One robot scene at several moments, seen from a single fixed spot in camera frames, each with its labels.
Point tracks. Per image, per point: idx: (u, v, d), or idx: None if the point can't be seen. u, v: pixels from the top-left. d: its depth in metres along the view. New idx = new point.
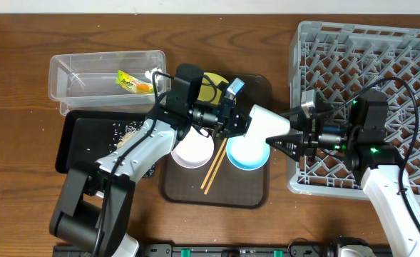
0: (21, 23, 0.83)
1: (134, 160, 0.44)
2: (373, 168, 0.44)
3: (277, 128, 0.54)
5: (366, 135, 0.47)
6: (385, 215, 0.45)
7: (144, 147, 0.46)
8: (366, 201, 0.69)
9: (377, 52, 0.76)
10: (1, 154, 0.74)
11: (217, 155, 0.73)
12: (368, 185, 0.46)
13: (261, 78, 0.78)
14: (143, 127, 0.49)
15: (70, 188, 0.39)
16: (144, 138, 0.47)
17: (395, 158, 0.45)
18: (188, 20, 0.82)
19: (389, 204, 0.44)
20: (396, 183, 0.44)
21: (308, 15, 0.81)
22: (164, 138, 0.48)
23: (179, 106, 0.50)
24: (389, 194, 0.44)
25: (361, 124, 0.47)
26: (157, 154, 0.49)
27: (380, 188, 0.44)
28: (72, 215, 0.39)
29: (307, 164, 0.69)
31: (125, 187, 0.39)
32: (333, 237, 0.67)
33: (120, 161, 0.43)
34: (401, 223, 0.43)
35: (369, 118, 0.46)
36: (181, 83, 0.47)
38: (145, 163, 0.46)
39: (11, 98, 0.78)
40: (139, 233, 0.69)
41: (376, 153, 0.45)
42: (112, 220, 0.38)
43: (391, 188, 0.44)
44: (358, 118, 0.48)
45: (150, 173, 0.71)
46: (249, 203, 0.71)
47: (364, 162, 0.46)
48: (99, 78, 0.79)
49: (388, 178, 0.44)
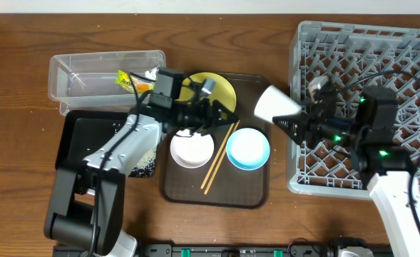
0: (20, 23, 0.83)
1: (122, 155, 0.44)
2: (381, 175, 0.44)
3: (287, 109, 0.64)
5: (376, 135, 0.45)
6: (391, 227, 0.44)
7: (131, 140, 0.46)
8: (366, 201, 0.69)
9: (377, 52, 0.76)
10: (1, 155, 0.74)
11: (217, 154, 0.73)
12: (375, 193, 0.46)
13: (261, 78, 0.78)
14: (127, 123, 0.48)
15: (60, 188, 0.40)
16: (130, 133, 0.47)
17: (406, 163, 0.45)
18: (187, 19, 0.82)
19: (397, 216, 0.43)
20: (406, 193, 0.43)
21: (308, 15, 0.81)
22: (149, 131, 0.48)
23: (162, 101, 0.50)
24: (398, 205, 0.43)
25: (369, 123, 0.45)
26: (145, 146, 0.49)
27: (386, 196, 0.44)
28: (65, 215, 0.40)
29: (307, 164, 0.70)
31: (115, 179, 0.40)
32: (333, 237, 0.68)
33: (108, 155, 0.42)
34: (408, 238, 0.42)
35: (377, 118, 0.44)
36: (163, 77, 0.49)
38: (133, 157, 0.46)
39: (11, 98, 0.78)
40: (139, 233, 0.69)
41: (385, 158, 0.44)
42: (106, 218, 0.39)
43: (399, 198, 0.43)
44: (366, 118, 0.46)
45: (150, 173, 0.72)
46: (249, 203, 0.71)
47: (372, 165, 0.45)
48: (99, 78, 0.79)
49: (397, 187, 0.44)
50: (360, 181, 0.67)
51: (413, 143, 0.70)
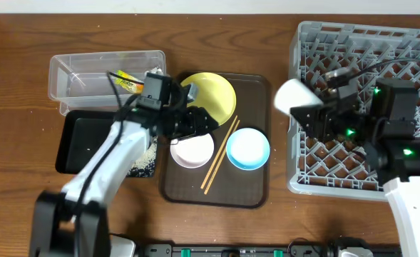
0: (21, 23, 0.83)
1: (103, 178, 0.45)
2: (405, 180, 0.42)
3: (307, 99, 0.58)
5: (394, 128, 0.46)
6: (406, 235, 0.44)
7: (111, 161, 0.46)
8: (366, 202, 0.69)
9: (377, 52, 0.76)
10: (1, 154, 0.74)
11: (217, 155, 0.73)
12: (393, 198, 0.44)
13: (261, 78, 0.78)
14: (112, 133, 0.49)
15: (40, 225, 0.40)
16: (113, 148, 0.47)
17: None
18: (188, 20, 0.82)
19: (413, 226, 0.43)
20: None
21: (308, 15, 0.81)
22: (135, 141, 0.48)
23: (150, 104, 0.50)
24: (416, 216, 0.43)
25: (386, 116, 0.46)
26: (130, 158, 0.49)
27: (407, 207, 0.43)
28: (48, 249, 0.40)
29: (307, 164, 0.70)
31: (96, 211, 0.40)
32: (333, 237, 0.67)
33: (88, 184, 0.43)
34: None
35: (394, 111, 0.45)
36: (153, 79, 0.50)
38: (116, 175, 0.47)
39: (11, 98, 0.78)
40: (139, 233, 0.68)
41: (408, 158, 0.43)
42: (90, 250, 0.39)
43: (419, 209, 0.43)
44: (385, 111, 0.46)
45: (150, 173, 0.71)
46: (249, 203, 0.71)
47: (395, 163, 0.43)
48: (97, 78, 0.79)
49: (418, 198, 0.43)
50: (360, 181, 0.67)
51: None
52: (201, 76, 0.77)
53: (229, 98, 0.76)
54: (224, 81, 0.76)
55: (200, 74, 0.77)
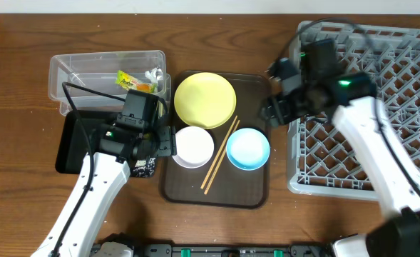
0: (21, 23, 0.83)
1: (75, 242, 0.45)
2: (346, 108, 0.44)
3: None
5: (329, 71, 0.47)
6: (365, 155, 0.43)
7: (81, 218, 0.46)
8: (367, 202, 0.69)
9: (377, 52, 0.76)
10: (0, 155, 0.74)
11: (217, 155, 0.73)
12: (344, 127, 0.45)
13: (261, 78, 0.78)
14: (83, 178, 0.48)
15: None
16: (84, 198, 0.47)
17: (369, 88, 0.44)
18: (187, 20, 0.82)
19: (367, 145, 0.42)
20: (373, 119, 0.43)
21: (308, 15, 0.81)
22: (109, 184, 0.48)
23: (131, 123, 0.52)
24: (365, 133, 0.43)
25: (315, 69, 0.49)
26: (106, 202, 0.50)
27: (355, 126, 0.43)
28: None
29: (307, 165, 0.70)
31: None
32: (332, 237, 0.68)
33: (57, 253, 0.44)
34: (381, 163, 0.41)
35: (321, 61, 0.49)
36: (136, 97, 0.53)
38: (90, 230, 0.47)
39: (11, 98, 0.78)
40: (140, 232, 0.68)
41: (349, 85, 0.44)
42: None
43: (368, 126, 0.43)
44: (313, 63, 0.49)
45: (150, 173, 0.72)
46: (249, 203, 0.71)
47: (326, 83, 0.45)
48: (99, 78, 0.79)
49: (364, 116, 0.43)
50: (360, 181, 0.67)
51: (413, 143, 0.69)
52: (202, 76, 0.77)
53: (229, 97, 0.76)
54: (225, 81, 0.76)
55: (200, 74, 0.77)
